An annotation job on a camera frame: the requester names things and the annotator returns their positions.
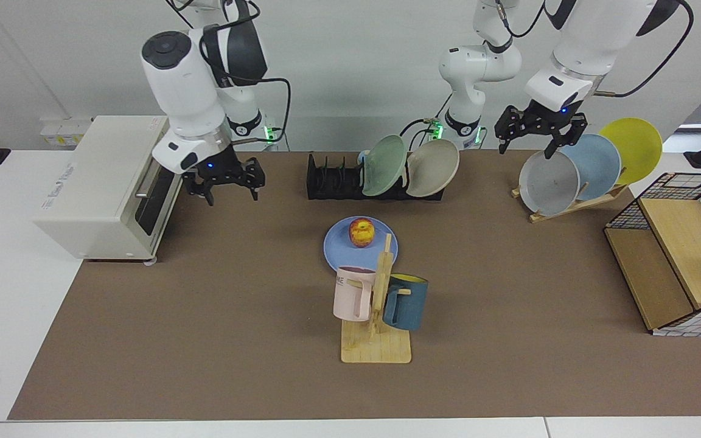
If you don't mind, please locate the red yellow apple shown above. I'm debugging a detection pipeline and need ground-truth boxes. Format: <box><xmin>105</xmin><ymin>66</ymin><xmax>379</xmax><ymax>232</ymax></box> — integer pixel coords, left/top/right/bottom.
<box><xmin>349</xmin><ymin>218</ymin><xmax>377</xmax><ymax>249</ymax></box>

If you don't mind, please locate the grey plate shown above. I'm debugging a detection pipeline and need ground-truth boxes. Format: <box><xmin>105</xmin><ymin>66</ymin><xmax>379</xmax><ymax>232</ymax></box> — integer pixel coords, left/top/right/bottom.
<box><xmin>519</xmin><ymin>150</ymin><xmax>581</xmax><ymax>216</ymax></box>

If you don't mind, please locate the light blue plate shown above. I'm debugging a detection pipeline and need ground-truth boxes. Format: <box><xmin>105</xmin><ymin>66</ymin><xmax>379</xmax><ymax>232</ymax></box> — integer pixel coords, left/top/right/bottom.
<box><xmin>560</xmin><ymin>134</ymin><xmax>622</xmax><ymax>202</ymax></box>

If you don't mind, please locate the wooden plate rack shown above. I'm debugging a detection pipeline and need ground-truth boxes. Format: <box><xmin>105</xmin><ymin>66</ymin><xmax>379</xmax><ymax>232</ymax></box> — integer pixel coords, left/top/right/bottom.
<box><xmin>512</xmin><ymin>182</ymin><xmax>629</xmax><ymax>224</ymax></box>

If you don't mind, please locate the beige plate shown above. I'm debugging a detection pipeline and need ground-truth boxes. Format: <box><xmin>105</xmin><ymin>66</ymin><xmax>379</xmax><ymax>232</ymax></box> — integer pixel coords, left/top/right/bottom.
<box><xmin>405</xmin><ymin>139</ymin><xmax>461</xmax><ymax>198</ymax></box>

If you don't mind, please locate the black dish rack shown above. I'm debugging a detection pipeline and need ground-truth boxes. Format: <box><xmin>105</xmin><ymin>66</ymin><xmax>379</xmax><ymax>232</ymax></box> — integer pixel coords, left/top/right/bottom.
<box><xmin>306</xmin><ymin>152</ymin><xmax>446</xmax><ymax>202</ymax></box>

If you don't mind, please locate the yellow plate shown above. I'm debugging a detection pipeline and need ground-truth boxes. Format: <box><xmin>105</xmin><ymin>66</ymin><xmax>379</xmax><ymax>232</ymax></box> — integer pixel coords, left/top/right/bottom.
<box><xmin>599</xmin><ymin>117</ymin><xmax>663</xmax><ymax>186</ymax></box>

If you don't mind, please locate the green plate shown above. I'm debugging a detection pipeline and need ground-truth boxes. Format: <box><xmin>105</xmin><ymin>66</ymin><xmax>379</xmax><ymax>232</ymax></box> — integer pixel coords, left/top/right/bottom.
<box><xmin>361</xmin><ymin>134</ymin><xmax>408</xmax><ymax>197</ymax></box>

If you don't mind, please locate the pale toaster oven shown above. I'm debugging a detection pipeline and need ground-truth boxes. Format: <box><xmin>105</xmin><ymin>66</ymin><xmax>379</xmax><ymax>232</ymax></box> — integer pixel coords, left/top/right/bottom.
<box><xmin>31</xmin><ymin>115</ymin><xmax>187</xmax><ymax>264</ymax></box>

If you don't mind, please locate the pink cup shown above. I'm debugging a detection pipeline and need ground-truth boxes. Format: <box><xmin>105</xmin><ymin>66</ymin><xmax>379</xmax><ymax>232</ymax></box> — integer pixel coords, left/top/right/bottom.
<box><xmin>333</xmin><ymin>266</ymin><xmax>377</xmax><ymax>322</ymax></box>

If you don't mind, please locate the dark blue cup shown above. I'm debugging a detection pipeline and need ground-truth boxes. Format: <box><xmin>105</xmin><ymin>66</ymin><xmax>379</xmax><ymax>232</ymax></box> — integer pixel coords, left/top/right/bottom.
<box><xmin>382</xmin><ymin>274</ymin><xmax>429</xmax><ymax>332</ymax></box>

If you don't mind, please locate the brown table cloth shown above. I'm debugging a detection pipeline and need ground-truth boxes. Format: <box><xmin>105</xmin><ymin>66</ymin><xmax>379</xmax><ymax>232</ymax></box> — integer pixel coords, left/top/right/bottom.
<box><xmin>8</xmin><ymin>150</ymin><xmax>701</xmax><ymax>421</ymax></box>

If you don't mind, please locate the wooden cup stand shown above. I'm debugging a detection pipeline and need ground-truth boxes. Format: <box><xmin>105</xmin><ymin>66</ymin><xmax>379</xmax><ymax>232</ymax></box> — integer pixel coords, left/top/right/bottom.
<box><xmin>341</xmin><ymin>234</ymin><xmax>413</xmax><ymax>364</ymax></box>

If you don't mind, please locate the wire basket with wooden floor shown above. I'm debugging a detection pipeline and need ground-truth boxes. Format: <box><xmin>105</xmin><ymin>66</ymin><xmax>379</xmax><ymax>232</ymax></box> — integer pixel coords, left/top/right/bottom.
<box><xmin>604</xmin><ymin>173</ymin><xmax>701</xmax><ymax>338</ymax></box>

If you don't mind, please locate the white wall socket strip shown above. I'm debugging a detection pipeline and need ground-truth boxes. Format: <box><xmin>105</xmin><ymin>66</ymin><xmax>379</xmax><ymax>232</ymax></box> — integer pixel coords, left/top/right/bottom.
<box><xmin>40</xmin><ymin>118</ymin><xmax>94</xmax><ymax>147</ymax></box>

